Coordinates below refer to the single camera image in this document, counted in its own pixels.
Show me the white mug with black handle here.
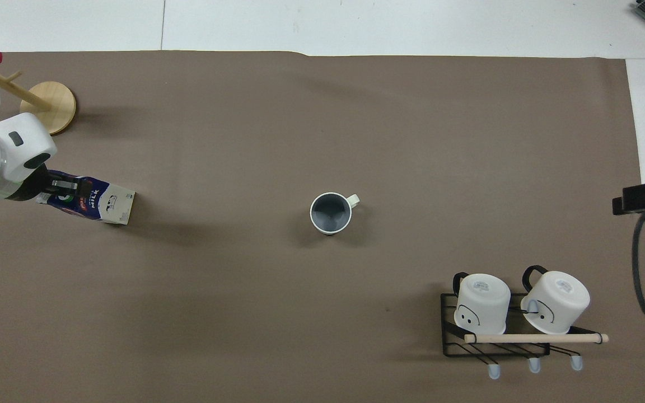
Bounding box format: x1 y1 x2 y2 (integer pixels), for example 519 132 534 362
520 265 591 336
452 271 512 336

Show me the wooden mug tree stand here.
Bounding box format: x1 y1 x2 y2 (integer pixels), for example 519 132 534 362
0 62 77 137

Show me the white cup with grey inside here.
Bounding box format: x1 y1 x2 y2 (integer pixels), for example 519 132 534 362
309 192 361 235

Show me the blue and white milk carton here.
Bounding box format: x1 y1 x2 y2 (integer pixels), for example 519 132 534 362
36 170 137 226

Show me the black wire rack, wooden rod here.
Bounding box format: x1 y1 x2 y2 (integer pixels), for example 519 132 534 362
440 290 610 381

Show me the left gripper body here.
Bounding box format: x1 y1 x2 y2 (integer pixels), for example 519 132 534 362
7 165 54 203

